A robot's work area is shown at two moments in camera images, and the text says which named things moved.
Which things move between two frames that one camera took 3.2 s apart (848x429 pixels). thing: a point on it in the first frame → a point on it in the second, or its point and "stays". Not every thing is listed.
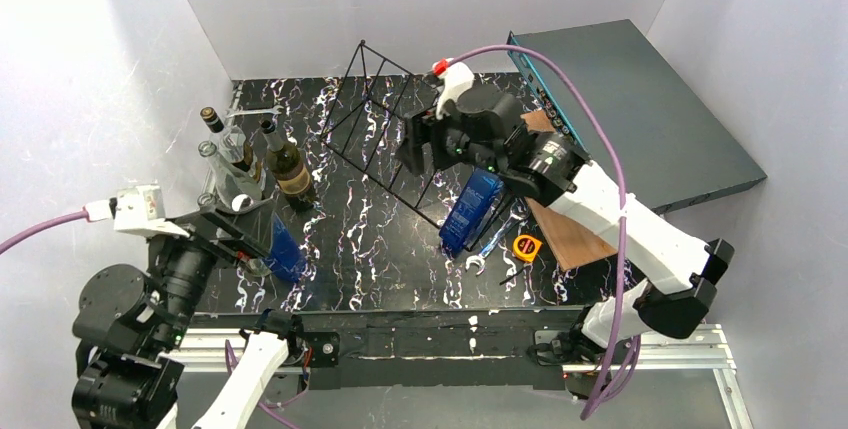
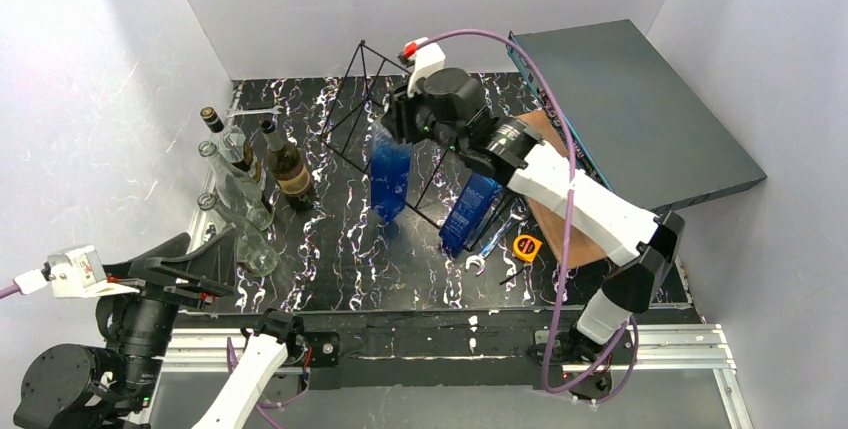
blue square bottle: x=471 y=209 stays
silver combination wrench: x=519 y=211 stays
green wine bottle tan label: x=288 y=168 stays
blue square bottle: x=287 y=256 → x=390 y=168
